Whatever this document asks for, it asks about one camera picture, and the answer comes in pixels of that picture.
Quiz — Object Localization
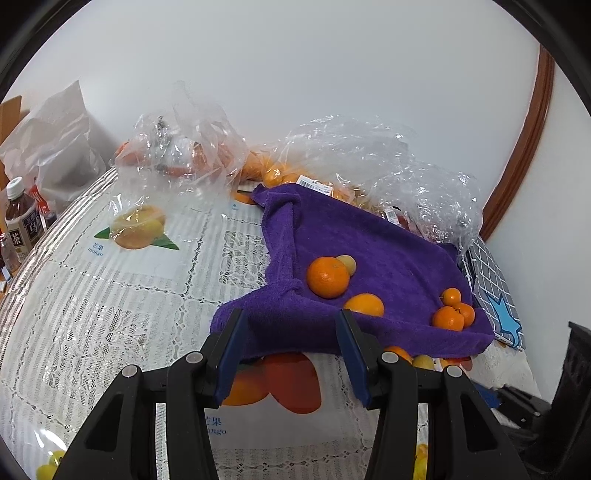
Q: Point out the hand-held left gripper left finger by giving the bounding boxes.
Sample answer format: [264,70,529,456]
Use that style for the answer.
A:
[52,308,250,480]

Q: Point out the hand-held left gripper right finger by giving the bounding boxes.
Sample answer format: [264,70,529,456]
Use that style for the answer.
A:
[335,309,529,480]

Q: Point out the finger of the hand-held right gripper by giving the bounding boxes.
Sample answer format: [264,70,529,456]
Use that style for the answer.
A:
[480,384,552,428]

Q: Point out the large orange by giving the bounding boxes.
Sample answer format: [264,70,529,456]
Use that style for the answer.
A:
[307,256,350,300]

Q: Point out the purple towel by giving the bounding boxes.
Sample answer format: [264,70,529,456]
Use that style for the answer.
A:
[210,183,494,361]

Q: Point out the grey checked cloth blue star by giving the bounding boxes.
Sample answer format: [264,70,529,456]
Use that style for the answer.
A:
[457,237,525,352]

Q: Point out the lace fruit print tablecloth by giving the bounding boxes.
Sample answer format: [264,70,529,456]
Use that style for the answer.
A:
[0,164,542,480]

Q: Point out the clear plastic bag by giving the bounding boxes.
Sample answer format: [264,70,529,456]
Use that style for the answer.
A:
[240,115,419,208]
[115,80,250,186]
[369,161,484,252]

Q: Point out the pile of bagged oranges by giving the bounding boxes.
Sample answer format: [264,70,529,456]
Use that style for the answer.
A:
[240,151,324,186]

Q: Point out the bagged red orange persimmons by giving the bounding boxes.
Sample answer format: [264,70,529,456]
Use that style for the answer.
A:
[115,137,234,180]

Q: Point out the dark tea bottle white cap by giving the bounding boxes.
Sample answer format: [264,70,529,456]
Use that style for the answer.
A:
[4,178,44,263]

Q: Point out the white plastic bag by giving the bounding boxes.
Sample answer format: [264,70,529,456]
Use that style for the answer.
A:
[0,80,109,204]

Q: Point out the wooden chair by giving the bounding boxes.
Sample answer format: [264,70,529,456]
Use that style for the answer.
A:
[0,95,25,139]

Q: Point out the brown wooden door frame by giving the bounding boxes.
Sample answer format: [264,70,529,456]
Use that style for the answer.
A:
[478,44,556,241]

